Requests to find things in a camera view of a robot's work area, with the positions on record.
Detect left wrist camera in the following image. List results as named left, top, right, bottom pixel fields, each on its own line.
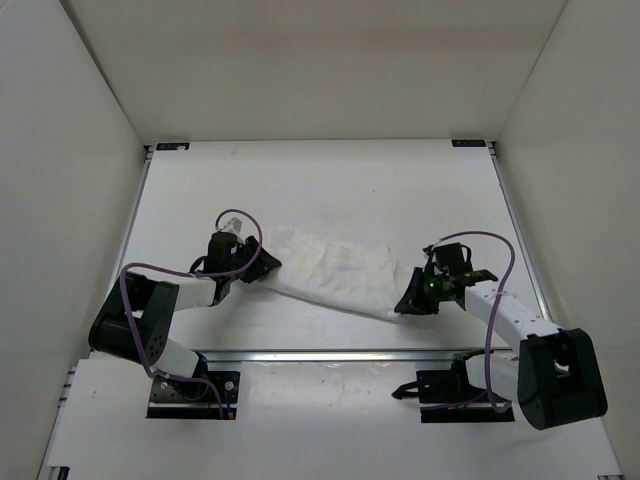
left=220, top=217, right=242, bottom=237

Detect blue corner label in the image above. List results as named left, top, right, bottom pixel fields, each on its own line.
left=451, top=139, right=486, bottom=148
left=155, top=142, right=190, bottom=151

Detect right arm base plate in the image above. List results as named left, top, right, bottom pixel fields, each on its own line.
left=391, top=370, right=515, bottom=424

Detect left blue corner label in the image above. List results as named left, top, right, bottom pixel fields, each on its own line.
left=155, top=142, right=190, bottom=151

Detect aluminium table front rail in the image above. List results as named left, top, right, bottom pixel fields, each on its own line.
left=94, top=347, right=564, bottom=364

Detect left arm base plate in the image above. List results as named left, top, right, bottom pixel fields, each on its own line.
left=146, top=370, right=241, bottom=421

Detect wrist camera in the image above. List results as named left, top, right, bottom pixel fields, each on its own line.
left=220, top=217, right=242, bottom=237
left=423, top=242, right=473, bottom=275

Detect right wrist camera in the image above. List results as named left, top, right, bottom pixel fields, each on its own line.
left=423, top=242, right=473, bottom=275

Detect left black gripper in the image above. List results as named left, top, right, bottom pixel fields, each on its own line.
left=227, top=235, right=281, bottom=285

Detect right blue corner label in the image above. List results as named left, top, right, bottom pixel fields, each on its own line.
left=451, top=139, right=486, bottom=148

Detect white pleated skirt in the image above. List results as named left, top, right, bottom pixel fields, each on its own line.
left=262, top=227, right=412, bottom=322

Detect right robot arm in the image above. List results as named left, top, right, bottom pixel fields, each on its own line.
left=392, top=242, right=608, bottom=431

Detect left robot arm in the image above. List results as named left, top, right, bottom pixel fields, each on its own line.
left=88, top=231, right=282, bottom=398

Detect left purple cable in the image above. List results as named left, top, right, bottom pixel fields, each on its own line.
left=119, top=208, right=264, bottom=419

